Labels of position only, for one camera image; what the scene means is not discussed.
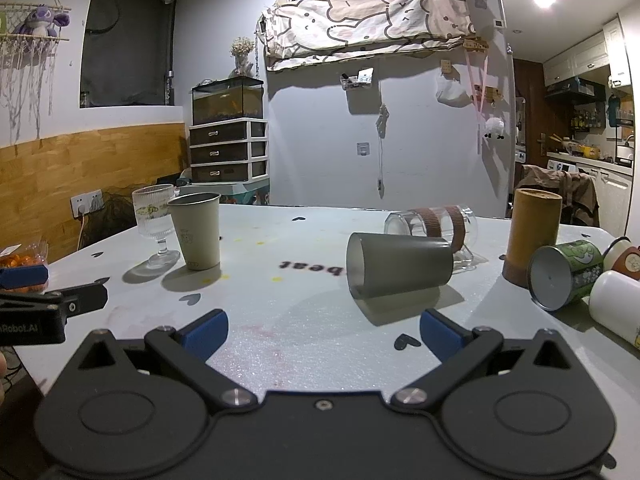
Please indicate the small wall socket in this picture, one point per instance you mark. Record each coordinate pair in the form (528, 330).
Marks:
(362, 149)

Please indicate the white plush sheep toy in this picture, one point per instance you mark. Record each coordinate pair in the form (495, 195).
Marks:
(494, 127)

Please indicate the white plastic cup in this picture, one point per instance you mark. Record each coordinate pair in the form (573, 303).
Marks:
(617, 302)

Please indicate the grey metal cup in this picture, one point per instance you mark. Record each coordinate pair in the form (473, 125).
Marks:
(405, 265)

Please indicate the brown and white mug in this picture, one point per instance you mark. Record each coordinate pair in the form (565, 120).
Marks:
(627, 260)

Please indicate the white kitchen wall cabinets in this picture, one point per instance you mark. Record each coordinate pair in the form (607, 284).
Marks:
(580, 57)

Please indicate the white wall power outlet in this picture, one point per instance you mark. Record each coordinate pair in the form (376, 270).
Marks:
(86, 204)

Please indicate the vase of dried flowers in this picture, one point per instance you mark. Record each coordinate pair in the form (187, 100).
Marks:
(242, 55)

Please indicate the green printed tin cup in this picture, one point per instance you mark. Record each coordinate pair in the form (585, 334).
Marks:
(560, 275)

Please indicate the brown bamboo tumbler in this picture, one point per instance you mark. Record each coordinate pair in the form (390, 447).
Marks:
(532, 232)

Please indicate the glass fish tank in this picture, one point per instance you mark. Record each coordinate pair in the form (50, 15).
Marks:
(227, 102)

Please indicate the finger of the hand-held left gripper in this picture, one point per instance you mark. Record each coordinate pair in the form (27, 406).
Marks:
(22, 277)
(80, 300)

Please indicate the beige paper cup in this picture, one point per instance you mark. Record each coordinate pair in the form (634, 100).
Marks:
(197, 235)

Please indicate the white hanging bag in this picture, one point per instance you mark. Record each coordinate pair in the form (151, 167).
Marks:
(452, 91)

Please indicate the white drawer unit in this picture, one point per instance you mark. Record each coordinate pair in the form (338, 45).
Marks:
(225, 152)

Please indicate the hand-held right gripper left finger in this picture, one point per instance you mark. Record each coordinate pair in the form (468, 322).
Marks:
(205, 334)

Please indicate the dark window cover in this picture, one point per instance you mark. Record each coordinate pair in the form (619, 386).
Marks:
(125, 42)

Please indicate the ribbed glass goblet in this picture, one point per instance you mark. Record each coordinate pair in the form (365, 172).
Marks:
(150, 215)

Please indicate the purple plush toy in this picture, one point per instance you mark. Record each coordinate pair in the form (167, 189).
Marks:
(42, 20)

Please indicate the brown jacket on chair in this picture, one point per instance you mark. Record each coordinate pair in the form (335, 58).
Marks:
(555, 190)

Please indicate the white macrame wall hanger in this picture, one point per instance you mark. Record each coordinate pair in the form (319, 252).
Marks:
(22, 65)

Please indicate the glass mug with brown bands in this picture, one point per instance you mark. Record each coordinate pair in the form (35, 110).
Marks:
(440, 222)

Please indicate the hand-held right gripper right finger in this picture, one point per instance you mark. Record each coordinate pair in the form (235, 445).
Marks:
(442, 335)

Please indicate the clear box of oranges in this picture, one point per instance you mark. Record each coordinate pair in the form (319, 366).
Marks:
(25, 256)

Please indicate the printed cartoon cloth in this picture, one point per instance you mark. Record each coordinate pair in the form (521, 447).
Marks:
(360, 17)

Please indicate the white washing machine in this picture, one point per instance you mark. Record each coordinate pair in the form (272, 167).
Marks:
(562, 166)

